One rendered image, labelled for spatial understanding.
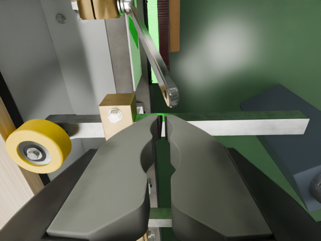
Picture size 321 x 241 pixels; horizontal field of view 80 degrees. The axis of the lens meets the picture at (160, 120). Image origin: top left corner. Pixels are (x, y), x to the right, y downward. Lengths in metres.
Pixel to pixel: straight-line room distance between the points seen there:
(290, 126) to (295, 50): 0.98
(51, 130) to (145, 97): 0.22
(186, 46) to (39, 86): 0.82
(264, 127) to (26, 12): 0.50
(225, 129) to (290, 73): 1.06
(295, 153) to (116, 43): 0.77
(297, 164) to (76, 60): 0.82
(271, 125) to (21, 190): 0.43
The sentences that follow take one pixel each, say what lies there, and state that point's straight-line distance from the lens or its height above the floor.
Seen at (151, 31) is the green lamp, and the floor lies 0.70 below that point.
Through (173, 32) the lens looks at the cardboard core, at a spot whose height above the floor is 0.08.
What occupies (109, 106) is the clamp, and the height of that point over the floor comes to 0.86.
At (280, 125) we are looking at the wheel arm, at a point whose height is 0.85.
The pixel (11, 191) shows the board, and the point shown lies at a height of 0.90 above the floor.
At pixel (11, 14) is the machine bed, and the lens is 0.48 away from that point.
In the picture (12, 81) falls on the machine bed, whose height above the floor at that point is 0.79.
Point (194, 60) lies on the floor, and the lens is 1.15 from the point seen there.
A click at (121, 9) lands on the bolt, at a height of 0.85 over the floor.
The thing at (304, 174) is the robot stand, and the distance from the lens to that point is 0.89.
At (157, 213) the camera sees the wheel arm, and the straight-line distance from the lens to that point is 0.49.
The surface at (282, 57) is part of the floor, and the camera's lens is 1.31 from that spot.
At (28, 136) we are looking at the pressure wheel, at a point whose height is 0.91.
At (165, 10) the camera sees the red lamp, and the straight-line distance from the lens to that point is 0.41.
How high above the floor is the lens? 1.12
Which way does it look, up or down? 60 degrees down
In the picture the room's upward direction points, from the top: 177 degrees counter-clockwise
